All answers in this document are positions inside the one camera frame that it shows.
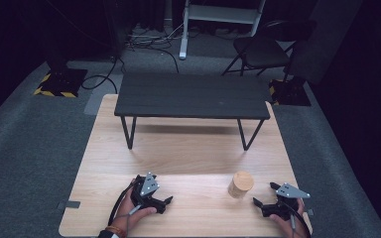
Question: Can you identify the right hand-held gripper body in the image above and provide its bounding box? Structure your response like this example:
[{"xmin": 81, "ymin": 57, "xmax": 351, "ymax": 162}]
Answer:
[{"xmin": 261, "ymin": 182, "xmax": 312, "ymax": 222}]

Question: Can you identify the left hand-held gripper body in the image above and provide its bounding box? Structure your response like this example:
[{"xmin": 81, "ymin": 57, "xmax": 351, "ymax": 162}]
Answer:
[{"xmin": 130, "ymin": 172, "xmax": 167, "ymax": 208}]

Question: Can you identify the round wooden canister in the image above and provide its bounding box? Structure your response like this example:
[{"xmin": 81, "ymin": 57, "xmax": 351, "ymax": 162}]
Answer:
[{"xmin": 227, "ymin": 170, "xmax": 255, "ymax": 200}]

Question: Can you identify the person's right hand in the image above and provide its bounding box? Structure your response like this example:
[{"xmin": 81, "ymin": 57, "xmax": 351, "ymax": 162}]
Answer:
[{"xmin": 269, "ymin": 198, "xmax": 308, "ymax": 238}]

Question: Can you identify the person's left hand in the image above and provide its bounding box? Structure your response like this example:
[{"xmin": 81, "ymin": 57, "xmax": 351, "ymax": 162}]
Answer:
[{"xmin": 111, "ymin": 178, "xmax": 158, "ymax": 233}]

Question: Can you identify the orange wristband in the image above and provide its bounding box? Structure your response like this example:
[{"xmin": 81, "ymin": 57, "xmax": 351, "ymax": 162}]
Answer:
[{"xmin": 104, "ymin": 225, "xmax": 128, "ymax": 238}]

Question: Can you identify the black yellow striped floor plate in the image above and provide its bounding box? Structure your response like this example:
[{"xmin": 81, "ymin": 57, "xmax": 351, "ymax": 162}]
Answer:
[
  {"xmin": 268, "ymin": 76, "xmax": 313, "ymax": 108},
  {"xmin": 33, "ymin": 67, "xmax": 89, "ymax": 99}
]

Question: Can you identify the black low shelf with legs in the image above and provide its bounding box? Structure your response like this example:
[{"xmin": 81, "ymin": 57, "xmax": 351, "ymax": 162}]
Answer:
[{"xmin": 113, "ymin": 72, "xmax": 272, "ymax": 152}]

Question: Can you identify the black folding chair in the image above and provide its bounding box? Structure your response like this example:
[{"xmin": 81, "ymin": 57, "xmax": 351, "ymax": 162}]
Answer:
[{"xmin": 220, "ymin": 19, "xmax": 318, "ymax": 82}]

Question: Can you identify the white metal stand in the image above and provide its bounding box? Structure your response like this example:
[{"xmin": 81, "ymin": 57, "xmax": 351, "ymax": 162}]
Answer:
[{"xmin": 178, "ymin": 0, "xmax": 268, "ymax": 60}]

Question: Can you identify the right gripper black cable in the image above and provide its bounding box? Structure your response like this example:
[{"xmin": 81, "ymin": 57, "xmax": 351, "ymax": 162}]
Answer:
[{"xmin": 284, "ymin": 200, "xmax": 313, "ymax": 238}]

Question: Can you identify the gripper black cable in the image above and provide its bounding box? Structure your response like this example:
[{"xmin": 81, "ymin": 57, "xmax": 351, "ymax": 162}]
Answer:
[
  {"xmin": 284, "ymin": 200, "xmax": 313, "ymax": 238},
  {"xmin": 107, "ymin": 179, "xmax": 143, "ymax": 234}
]

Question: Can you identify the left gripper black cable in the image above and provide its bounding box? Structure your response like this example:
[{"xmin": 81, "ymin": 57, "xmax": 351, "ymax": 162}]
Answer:
[{"xmin": 107, "ymin": 179, "xmax": 143, "ymax": 234}]

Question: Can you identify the black looped floor cable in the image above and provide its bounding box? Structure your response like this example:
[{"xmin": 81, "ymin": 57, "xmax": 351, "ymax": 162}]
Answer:
[{"xmin": 80, "ymin": 55, "xmax": 127, "ymax": 95}]

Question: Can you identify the bundle of floor cables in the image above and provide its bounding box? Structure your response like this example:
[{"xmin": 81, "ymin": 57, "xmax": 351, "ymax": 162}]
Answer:
[{"xmin": 124, "ymin": 22, "xmax": 187, "ymax": 52}]

